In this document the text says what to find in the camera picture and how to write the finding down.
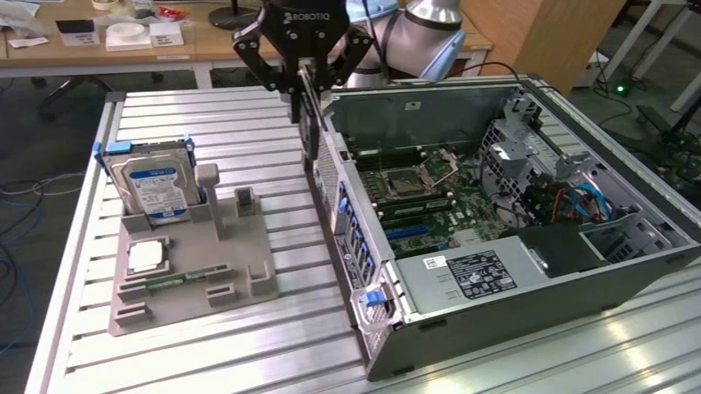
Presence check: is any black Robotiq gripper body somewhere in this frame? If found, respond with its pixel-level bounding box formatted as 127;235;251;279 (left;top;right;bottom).
256;0;351;61

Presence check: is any green graphics card black fan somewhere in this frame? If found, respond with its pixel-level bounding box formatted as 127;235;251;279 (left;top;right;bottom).
288;57;326;162

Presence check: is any black round lamp base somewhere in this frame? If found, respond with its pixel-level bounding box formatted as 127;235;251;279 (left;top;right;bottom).
207;0;267;30

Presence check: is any white box printed label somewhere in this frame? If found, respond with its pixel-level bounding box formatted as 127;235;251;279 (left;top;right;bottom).
148;22;185;48

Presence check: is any flat white box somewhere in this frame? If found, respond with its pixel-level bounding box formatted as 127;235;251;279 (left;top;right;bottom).
104;22;153;53

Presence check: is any black RAM slot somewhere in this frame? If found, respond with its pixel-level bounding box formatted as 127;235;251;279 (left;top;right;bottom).
375;199;454;211
352;146;426;155
376;204;455;217
372;194;451;206
355;153;428;163
354;149;427;158
356;157;423;166
380;208;459;222

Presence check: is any silver socket cover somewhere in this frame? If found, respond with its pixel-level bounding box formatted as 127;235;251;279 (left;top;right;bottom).
418;148;462;176

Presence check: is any wooden desk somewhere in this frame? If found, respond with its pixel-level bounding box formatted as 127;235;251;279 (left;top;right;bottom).
0;0;496;89

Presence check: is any white box black top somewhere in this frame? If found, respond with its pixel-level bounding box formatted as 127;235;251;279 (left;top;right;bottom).
53;19;103;47

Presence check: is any CPU socket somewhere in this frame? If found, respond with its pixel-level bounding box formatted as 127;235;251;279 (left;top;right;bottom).
382;163;434;196

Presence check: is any wooden cabinet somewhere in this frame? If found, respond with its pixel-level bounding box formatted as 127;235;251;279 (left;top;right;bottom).
459;0;629;95

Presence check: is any black office chair base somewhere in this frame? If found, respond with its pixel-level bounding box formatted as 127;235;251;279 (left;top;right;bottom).
29;73;165;122

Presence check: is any perforated metal drive cage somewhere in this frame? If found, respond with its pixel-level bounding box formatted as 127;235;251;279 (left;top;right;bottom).
476;117;551;196

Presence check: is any clear plastic bag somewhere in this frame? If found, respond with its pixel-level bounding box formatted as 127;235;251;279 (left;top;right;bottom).
0;3;45;39

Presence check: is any black expansion slot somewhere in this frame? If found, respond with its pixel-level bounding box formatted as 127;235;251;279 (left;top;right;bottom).
380;218;427;231

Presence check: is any green motherboard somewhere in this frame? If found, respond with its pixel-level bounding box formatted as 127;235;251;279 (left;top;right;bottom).
344;141;519;254

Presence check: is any grey parts rack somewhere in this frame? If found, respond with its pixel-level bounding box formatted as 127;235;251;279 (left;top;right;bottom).
107;163;282;338

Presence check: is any silver CPU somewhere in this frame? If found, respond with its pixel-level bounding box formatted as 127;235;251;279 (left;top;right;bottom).
125;241;165;272

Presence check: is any black metal stand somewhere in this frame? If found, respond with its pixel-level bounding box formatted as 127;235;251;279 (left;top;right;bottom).
634;104;701;144

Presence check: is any green RAM stick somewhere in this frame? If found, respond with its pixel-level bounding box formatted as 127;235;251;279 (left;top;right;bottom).
145;266;229;289

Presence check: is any grey power supply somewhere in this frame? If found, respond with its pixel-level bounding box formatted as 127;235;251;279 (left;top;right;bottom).
392;236;550;318

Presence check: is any black plastic shroud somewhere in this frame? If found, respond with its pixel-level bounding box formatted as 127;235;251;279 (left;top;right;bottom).
517;223;606;277

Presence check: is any grey metal disk bay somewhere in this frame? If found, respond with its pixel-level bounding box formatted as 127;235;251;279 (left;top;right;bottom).
577;207;686;263

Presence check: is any grey open PC case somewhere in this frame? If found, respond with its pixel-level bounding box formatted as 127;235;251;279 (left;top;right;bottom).
302;73;701;383

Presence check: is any black camera cable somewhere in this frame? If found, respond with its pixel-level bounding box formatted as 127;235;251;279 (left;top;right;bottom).
358;0;395;83

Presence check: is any hard disk blue bracket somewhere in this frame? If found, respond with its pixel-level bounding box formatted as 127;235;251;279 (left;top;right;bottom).
93;137;199;225

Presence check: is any black wire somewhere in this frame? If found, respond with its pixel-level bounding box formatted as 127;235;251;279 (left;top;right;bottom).
478;162;530;231

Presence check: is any white desk frame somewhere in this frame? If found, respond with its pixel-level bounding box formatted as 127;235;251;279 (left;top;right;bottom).
599;0;701;112

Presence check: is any red wire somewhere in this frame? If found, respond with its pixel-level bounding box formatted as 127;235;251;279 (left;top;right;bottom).
546;184;574;225

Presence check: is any blue data wire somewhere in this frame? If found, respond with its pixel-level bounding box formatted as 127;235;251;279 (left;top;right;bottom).
569;182;614;225

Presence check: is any blue floor cable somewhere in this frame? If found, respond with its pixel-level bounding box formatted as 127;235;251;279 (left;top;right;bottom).
0;192;45;354

